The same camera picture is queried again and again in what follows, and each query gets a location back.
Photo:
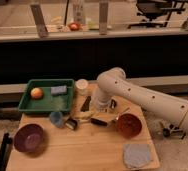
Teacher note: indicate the black rectangular block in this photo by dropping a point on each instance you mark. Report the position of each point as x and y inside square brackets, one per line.
[85, 106]

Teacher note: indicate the orange apple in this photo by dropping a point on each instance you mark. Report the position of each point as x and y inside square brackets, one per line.
[36, 93]

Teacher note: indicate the yellow banana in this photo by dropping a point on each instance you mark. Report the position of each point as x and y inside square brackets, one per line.
[85, 115]

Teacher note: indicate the black handled tool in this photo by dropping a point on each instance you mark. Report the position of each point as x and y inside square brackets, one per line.
[98, 122]

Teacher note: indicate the small blue cup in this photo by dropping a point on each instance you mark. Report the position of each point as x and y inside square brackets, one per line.
[56, 118]

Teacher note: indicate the white plastic container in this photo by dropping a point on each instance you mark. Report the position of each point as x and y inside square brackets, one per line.
[82, 86]

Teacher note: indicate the red fruit on shelf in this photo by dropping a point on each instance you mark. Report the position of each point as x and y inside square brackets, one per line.
[74, 26]

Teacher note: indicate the grey-blue folded cloth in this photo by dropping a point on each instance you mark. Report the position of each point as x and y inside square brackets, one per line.
[136, 155]

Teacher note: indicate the green plastic tray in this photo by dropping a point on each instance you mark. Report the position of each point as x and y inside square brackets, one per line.
[49, 102]

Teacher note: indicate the blue-grey sponge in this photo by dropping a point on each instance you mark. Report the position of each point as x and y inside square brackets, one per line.
[57, 90]

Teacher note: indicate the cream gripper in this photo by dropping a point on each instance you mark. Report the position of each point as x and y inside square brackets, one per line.
[100, 114]

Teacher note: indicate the metal spoon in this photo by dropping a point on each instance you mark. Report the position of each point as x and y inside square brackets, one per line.
[119, 114]

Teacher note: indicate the small metal cup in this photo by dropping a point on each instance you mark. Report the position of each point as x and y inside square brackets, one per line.
[71, 123]

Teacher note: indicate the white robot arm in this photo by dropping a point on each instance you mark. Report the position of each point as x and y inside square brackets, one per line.
[113, 83]

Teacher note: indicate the red-orange bowl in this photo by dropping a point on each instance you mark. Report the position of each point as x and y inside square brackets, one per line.
[129, 125]

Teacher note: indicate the purple bowl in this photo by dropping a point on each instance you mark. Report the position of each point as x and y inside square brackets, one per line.
[28, 138]

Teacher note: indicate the black chair on left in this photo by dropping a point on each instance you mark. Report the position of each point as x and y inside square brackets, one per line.
[6, 142]

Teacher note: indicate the black office chair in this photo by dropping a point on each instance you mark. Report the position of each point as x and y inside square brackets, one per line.
[152, 9]

